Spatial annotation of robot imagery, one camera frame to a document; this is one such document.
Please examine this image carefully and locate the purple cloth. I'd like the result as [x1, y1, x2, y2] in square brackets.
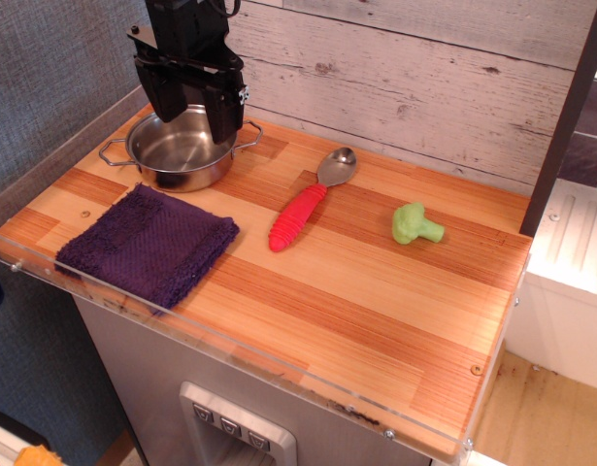
[55, 183, 240, 309]

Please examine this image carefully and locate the green toy broccoli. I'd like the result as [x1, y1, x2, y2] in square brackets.
[392, 202, 445, 245]

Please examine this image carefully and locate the silver dispenser panel with buttons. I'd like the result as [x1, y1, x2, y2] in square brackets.
[180, 382, 298, 465]

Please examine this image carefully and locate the grey toy fridge cabinet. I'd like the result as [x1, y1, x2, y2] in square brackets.
[76, 298, 431, 465]

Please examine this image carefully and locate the white toy sink unit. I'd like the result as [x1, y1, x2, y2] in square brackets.
[505, 180, 597, 388]

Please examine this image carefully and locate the stainless steel pot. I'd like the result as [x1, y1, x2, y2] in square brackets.
[120, 105, 263, 192]

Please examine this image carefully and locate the clear acrylic edge guard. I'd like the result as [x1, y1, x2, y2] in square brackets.
[0, 226, 530, 465]

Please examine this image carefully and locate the red handled metal spoon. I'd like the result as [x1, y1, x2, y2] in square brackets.
[268, 147, 357, 252]

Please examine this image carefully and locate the dark brown right post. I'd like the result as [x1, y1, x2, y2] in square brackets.
[519, 10, 597, 237]

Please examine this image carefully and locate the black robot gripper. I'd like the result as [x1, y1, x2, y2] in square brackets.
[127, 0, 245, 144]

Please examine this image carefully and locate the yellow black object bottom left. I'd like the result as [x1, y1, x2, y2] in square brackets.
[14, 446, 63, 466]

